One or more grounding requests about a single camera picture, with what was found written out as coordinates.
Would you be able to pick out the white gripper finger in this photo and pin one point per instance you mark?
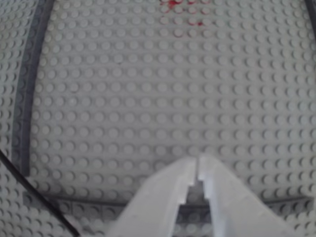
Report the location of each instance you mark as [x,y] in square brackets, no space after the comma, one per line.
[234,209]
[153,207]

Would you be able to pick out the grey studded baseplate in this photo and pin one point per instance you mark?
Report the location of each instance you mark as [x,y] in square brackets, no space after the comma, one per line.
[148,98]

